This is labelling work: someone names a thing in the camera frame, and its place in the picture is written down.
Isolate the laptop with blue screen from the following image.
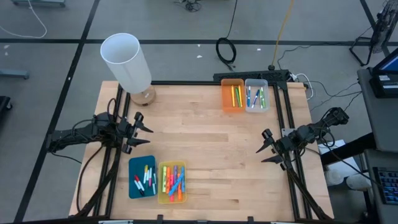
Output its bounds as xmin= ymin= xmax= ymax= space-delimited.
xmin=368 ymin=48 xmax=398 ymax=99

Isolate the white power cable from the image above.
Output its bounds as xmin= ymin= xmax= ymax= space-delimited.
xmin=290 ymin=73 xmax=314 ymax=101

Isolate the teal plastic bin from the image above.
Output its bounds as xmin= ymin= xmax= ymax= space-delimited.
xmin=127 ymin=155 xmax=158 ymax=200

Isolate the grey desk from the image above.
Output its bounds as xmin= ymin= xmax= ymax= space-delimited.
xmin=363 ymin=149 xmax=398 ymax=224

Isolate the yellow cable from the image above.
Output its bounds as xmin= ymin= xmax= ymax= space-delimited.
xmin=270 ymin=0 xmax=296 ymax=71

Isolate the clear plastic bin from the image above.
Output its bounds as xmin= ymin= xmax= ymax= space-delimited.
xmin=244 ymin=78 xmax=271 ymax=113

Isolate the white marker red cap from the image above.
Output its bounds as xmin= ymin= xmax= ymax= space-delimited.
xmin=134 ymin=174 xmax=146 ymax=192

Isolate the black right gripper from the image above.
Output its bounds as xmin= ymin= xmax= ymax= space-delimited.
xmin=256 ymin=128 xmax=296 ymax=171

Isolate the white rounded object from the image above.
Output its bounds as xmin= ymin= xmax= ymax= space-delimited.
xmin=323 ymin=161 xmax=351 ymax=187
xmin=345 ymin=173 xmax=371 ymax=191

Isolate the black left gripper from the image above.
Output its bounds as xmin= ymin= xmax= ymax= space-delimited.
xmin=118 ymin=111 xmax=154 ymax=155

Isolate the yellow plastic bin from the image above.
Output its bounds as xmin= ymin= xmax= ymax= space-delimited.
xmin=157 ymin=161 xmax=188 ymax=205

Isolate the grey side table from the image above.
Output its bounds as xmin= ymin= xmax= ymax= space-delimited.
xmin=356 ymin=67 xmax=398 ymax=153

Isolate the black aluminium table frame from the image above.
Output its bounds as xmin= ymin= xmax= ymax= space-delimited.
xmin=68 ymin=79 xmax=335 ymax=224

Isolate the black coiled cable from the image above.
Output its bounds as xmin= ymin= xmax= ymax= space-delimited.
xmin=215 ymin=0 xmax=239 ymax=72

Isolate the black cable bundle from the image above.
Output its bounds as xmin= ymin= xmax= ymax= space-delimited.
xmin=174 ymin=0 xmax=203 ymax=13

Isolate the grey metal base bar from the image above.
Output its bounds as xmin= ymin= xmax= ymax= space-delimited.
xmin=0 ymin=70 xmax=30 ymax=80
xmin=12 ymin=0 xmax=67 ymax=7

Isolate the white floor cable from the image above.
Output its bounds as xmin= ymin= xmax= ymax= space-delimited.
xmin=0 ymin=0 xmax=49 ymax=40

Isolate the white lamp with wooden base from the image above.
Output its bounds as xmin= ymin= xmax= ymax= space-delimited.
xmin=99 ymin=32 xmax=157 ymax=106

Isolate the blue chunky highlighter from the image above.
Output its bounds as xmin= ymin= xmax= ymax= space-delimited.
xmin=180 ymin=166 xmax=187 ymax=194
xmin=168 ymin=172 xmax=185 ymax=197

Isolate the orange plastic bin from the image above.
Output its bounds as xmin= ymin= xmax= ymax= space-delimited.
xmin=220 ymin=78 xmax=246 ymax=113

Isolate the black diagonal bar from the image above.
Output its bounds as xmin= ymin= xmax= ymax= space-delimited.
xmin=320 ymin=132 xmax=377 ymax=166

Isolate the black object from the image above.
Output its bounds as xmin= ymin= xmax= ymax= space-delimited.
xmin=0 ymin=95 xmax=13 ymax=121

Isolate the black keyboard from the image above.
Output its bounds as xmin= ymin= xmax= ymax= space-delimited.
xmin=373 ymin=166 xmax=398 ymax=206

